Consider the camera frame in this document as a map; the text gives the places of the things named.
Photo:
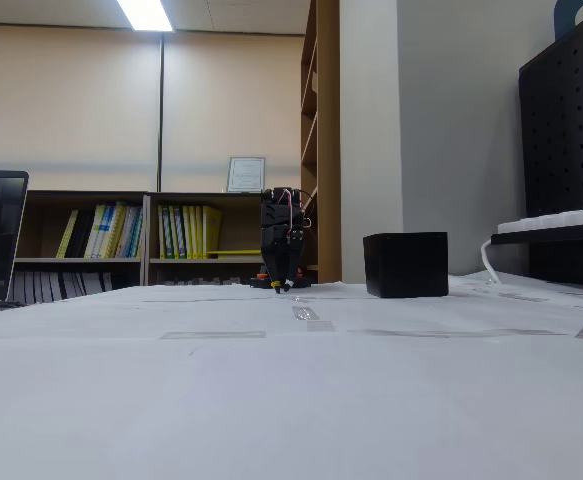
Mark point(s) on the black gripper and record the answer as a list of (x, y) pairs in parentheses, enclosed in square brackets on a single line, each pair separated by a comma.
[(276, 241)]

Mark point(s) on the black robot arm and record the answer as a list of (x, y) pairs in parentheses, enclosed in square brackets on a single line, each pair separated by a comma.
[(258, 282)]

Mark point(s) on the black open box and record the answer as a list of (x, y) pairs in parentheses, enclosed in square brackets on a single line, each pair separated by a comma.
[(406, 265)]

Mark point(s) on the flat yellow folder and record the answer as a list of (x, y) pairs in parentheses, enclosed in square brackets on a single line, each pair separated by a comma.
[(236, 253)]

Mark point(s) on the framed certificate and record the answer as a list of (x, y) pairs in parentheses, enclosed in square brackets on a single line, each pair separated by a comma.
[(245, 175)]

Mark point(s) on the white paper table cover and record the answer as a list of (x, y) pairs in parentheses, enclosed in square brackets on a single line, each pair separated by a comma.
[(271, 400)]

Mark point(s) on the tall wooden bookshelf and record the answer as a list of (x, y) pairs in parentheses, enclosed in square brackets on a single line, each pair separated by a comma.
[(328, 125)]

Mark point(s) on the white blue book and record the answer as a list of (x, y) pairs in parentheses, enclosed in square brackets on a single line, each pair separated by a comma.
[(131, 232)]

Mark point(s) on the beige roller blind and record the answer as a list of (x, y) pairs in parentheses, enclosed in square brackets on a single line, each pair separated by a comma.
[(231, 95), (61, 95)]

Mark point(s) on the yellow white book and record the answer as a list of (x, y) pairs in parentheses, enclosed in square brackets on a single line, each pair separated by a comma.
[(112, 230), (96, 232)]

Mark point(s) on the low wooden bookshelf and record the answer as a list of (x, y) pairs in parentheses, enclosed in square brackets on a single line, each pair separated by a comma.
[(121, 196)]

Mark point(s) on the black book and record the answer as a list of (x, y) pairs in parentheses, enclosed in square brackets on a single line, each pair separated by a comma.
[(81, 237)]

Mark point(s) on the slim yellow binder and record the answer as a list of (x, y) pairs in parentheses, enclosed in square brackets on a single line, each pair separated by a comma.
[(66, 235)]

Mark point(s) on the grey file binder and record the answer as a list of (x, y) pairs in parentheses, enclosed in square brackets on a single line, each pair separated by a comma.
[(40, 286), (49, 286), (19, 287), (30, 287)]

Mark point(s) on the black pegboard shelf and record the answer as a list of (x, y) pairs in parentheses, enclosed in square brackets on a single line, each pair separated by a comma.
[(551, 236)]

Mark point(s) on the white power strip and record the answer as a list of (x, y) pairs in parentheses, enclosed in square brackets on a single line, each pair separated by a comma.
[(556, 217)]

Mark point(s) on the ceiling light panel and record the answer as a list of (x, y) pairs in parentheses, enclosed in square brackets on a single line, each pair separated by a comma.
[(145, 15)]

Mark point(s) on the black pegboard panel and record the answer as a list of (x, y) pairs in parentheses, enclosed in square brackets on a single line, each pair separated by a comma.
[(561, 150)]

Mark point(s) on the dark blue rounded panel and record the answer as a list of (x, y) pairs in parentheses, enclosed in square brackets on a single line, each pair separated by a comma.
[(563, 20)]

